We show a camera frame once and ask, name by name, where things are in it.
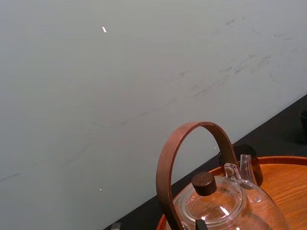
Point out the small grey metal object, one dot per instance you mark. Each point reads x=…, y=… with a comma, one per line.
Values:
x=116, y=226

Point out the glass lid with dark knob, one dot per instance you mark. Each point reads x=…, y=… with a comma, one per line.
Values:
x=204, y=184

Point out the round wooden tray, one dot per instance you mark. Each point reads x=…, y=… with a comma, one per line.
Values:
x=287, y=189

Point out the dark brown glass cup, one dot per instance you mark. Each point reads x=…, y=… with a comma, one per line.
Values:
x=304, y=124
x=254, y=165

